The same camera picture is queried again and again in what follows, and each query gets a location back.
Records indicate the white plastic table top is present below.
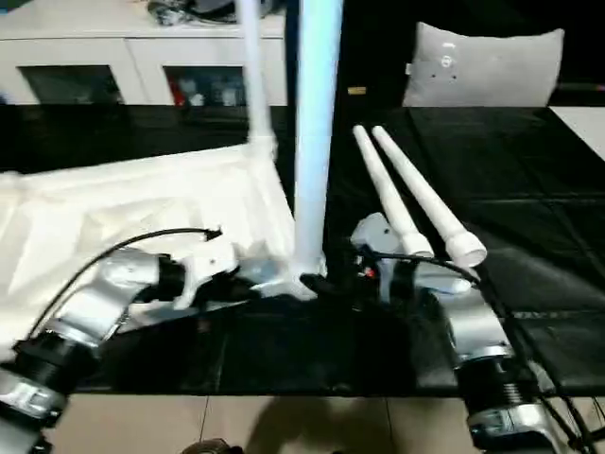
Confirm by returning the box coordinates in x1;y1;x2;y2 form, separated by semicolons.
0;136;331;361

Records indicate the white plastic table leg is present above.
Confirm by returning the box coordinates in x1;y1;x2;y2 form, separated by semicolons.
371;124;489;270
290;0;345;281
237;0;278;153
353;125;436;260

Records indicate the dark robot left foot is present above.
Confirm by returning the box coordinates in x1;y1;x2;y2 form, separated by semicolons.
181;439;246;454

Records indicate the black table mat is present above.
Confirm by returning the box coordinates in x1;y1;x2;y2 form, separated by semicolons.
0;103;605;399

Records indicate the black sofa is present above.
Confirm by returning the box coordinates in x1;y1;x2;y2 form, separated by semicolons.
330;0;605;109

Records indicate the grey cushion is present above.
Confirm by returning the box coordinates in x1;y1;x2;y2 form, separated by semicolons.
401;20;566;108

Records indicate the white cabinet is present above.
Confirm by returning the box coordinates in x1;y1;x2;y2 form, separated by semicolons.
0;0;290;108

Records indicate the grey bag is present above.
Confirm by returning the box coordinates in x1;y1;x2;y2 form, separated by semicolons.
197;0;240;14

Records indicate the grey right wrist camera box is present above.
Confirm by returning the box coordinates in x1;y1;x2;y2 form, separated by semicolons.
351;211;404;257

